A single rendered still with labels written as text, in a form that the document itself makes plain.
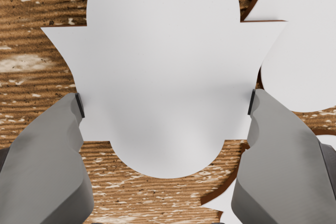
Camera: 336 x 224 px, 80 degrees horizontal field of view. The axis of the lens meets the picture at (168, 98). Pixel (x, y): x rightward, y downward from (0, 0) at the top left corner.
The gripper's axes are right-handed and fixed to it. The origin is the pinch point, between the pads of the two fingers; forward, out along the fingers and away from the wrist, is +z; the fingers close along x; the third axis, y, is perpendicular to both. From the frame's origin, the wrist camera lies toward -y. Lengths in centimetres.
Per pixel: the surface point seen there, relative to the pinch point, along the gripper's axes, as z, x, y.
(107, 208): 0.4, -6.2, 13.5
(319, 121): 1.8, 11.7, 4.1
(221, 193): 0.4, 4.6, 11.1
